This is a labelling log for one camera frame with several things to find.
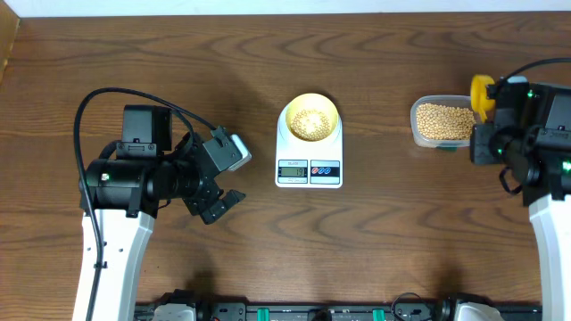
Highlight yellow measuring scoop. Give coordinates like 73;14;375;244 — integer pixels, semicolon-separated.
470;74;495;123

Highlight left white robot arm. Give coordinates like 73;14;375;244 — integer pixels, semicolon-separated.
73;105;252;320

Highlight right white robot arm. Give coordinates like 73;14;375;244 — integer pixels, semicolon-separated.
469;75;570;320

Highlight white digital kitchen scale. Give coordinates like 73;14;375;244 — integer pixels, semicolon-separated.
275;102;343;189

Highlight soybeans in bowl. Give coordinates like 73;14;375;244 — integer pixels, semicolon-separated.
290;110;331;142

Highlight yellow plastic bowl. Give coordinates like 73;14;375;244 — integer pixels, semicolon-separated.
285;93;339;142

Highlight clear plastic bean container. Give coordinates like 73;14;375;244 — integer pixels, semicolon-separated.
410;95;482;149

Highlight soybeans in container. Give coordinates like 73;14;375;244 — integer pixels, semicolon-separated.
416;103;476;140

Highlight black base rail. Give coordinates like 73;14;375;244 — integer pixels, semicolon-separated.
132;290;542;321

